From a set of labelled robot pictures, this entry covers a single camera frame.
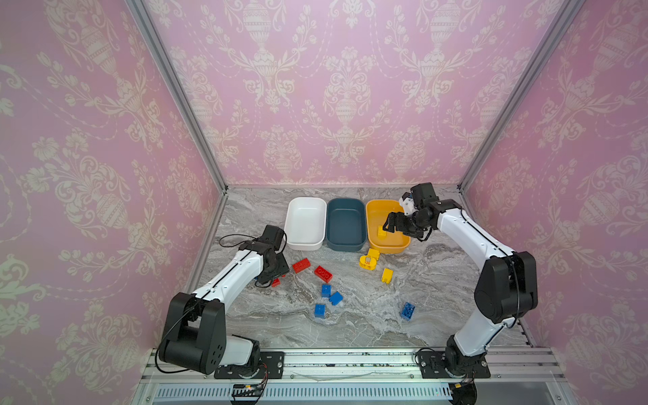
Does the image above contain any long red lego brick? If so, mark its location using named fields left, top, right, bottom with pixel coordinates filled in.
left=292, top=258, right=312, bottom=273

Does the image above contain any yellow plastic bin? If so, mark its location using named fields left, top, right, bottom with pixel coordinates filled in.
left=366, top=199, right=411, bottom=254

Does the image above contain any white plastic bin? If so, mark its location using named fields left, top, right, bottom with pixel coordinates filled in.
left=283, top=197, right=327, bottom=251

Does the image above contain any blue sloped lego brick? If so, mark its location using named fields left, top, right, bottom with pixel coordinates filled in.
left=329, top=291, right=344, bottom=306

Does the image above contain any dark teal plastic bin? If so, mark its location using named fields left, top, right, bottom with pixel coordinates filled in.
left=325, top=197, right=367, bottom=252

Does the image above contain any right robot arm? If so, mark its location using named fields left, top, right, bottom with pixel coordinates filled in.
left=383, top=192, right=538, bottom=376

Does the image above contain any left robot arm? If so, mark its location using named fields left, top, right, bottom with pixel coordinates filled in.
left=155, top=239, right=289, bottom=376

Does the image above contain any yellow lego cube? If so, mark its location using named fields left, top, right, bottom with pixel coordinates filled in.
left=368, top=248, right=380, bottom=261

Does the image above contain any yellow rounded lego 120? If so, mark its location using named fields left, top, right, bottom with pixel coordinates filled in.
left=359, top=255, right=377, bottom=271

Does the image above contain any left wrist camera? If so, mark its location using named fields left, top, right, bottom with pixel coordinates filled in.
left=259, top=224, right=287, bottom=251

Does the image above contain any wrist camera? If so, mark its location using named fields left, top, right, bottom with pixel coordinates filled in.
left=259, top=224, right=287, bottom=251
left=398, top=182, right=440, bottom=216

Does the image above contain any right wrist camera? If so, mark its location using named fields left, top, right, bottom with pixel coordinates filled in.
left=398, top=182, right=440, bottom=216

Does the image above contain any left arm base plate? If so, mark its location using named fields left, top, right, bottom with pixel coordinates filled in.
left=214, top=351, right=285, bottom=380

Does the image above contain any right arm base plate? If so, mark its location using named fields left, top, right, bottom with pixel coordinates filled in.
left=413, top=348, right=491, bottom=380

